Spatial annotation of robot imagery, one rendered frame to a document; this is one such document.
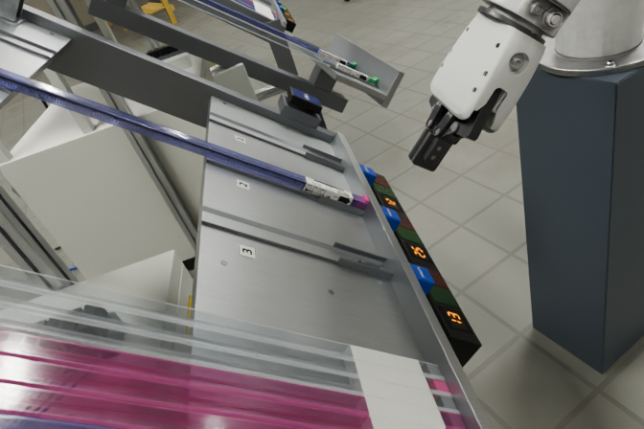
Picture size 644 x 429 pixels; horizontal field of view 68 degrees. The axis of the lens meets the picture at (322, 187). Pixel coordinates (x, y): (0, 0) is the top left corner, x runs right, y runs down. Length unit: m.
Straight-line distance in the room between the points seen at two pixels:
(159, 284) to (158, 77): 0.31
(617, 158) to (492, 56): 0.42
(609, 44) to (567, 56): 0.06
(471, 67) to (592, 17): 0.34
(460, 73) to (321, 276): 0.25
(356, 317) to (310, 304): 0.04
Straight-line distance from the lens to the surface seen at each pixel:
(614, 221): 0.96
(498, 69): 0.50
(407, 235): 0.61
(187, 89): 0.69
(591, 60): 0.85
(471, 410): 0.37
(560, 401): 1.23
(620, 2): 0.83
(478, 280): 1.45
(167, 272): 0.80
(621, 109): 0.83
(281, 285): 0.39
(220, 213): 0.43
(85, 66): 0.70
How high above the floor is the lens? 1.06
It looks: 32 degrees down
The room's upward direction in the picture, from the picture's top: 20 degrees counter-clockwise
